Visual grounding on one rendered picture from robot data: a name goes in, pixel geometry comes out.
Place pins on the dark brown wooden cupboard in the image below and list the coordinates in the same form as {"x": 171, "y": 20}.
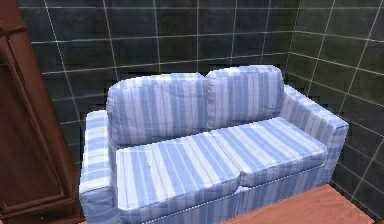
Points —
{"x": 26, "y": 140}

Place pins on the blue white striped sofa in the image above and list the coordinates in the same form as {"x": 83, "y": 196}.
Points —
{"x": 200, "y": 156}

